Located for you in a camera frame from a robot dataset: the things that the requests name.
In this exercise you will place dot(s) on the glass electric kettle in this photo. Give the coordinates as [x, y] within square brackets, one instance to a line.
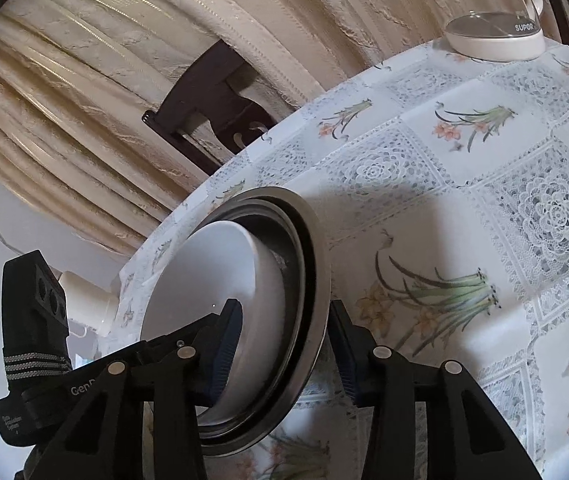
[497, 30]

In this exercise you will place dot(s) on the dark wooden chair back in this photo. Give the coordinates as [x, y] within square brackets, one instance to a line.
[204, 89]

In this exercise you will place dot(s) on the small white ceramic bowl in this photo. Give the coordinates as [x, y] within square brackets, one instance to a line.
[219, 262]

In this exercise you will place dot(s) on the beige curtain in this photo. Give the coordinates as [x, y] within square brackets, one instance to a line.
[113, 111]

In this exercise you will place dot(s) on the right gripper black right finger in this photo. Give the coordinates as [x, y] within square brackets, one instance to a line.
[466, 436]

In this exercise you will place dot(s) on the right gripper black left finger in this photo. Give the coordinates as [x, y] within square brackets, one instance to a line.
[101, 437]

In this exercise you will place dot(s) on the floral lace tablecloth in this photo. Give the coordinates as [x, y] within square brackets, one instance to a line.
[442, 184]

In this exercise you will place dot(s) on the cream thermos jug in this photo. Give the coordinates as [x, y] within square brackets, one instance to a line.
[88, 304]

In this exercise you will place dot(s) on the large steel bowl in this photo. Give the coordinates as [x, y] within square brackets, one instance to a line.
[309, 309]

